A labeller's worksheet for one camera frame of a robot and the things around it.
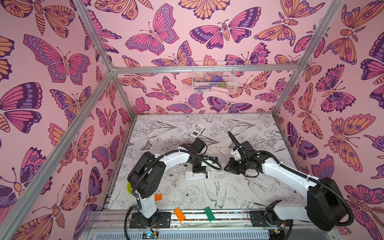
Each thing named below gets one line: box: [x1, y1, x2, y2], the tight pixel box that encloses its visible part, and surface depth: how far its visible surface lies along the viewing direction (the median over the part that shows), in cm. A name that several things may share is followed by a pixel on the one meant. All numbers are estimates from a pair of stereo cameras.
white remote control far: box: [190, 123, 206, 139], surface depth 111 cm
